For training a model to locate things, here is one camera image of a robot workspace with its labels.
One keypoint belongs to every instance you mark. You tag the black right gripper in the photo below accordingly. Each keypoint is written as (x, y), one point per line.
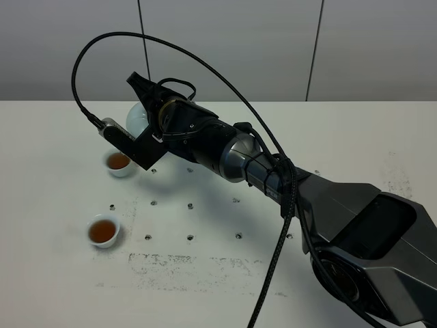
(178, 126)

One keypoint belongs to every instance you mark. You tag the light blue porcelain teapot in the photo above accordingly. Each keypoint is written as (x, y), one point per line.
(136, 120)

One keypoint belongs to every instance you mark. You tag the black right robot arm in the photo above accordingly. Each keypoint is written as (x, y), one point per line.
(375, 249)

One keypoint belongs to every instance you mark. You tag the far light blue teacup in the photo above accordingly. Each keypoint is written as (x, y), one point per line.
(118, 164)

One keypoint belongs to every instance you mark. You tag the light blue teacup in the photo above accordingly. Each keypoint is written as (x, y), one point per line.
(118, 164)
(102, 231)

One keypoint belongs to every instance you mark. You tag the near light blue teacup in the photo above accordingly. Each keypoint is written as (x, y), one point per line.
(102, 231)

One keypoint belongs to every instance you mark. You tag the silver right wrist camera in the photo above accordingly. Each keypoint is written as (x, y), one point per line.
(117, 136)

